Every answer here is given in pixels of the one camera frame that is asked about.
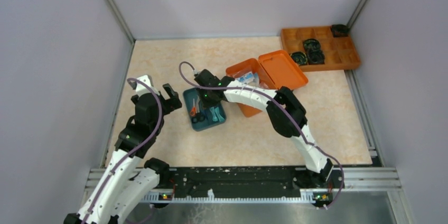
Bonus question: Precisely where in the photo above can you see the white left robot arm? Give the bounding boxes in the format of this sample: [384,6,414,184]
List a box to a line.
[64,75,182,223]

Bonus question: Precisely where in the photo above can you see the orange small scissors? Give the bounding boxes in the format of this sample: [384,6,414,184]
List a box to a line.
[190,98,197,117]

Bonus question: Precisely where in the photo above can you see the black tape roll upper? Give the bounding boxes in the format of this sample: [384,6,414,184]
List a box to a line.
[303,39,321,52]

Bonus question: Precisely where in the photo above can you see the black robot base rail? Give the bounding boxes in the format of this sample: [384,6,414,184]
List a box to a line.
[144,158,344,208]

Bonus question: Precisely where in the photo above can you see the orange medicine box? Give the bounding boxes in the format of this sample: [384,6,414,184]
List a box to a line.
[225,50,309,118]

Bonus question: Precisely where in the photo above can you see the black tape roll right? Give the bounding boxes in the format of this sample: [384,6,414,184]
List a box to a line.
[306,50,325,65]

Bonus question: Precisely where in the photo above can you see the black tape roll left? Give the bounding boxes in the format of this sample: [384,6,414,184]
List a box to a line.
[290,51,308,66]

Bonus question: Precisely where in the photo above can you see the black tape roll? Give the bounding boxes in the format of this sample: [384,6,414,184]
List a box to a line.
[290,51,308,66]
[303,39,321,52]
[306,50,325,65]

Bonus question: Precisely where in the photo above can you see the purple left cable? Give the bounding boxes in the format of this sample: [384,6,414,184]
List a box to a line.
[80,77,163,224]

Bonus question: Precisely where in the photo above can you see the orange compartment tray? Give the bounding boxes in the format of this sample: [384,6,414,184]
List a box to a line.
[281,26,361,72]

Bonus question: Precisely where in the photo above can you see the black handled scissors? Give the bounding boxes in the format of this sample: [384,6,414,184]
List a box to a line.
[191,98,206,124]

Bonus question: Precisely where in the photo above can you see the teal divided tray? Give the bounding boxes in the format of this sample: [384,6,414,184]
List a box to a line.
[183,88,227,132]

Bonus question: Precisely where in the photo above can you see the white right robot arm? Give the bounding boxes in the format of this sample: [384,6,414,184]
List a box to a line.
[194,69,334,181]

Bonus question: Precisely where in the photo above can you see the teal clip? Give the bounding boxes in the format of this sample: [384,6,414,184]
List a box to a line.
[209,107,218,122]
[212,107,225,122]

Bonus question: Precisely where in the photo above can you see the blue white packet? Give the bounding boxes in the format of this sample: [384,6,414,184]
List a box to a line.
[237,72,259,84]

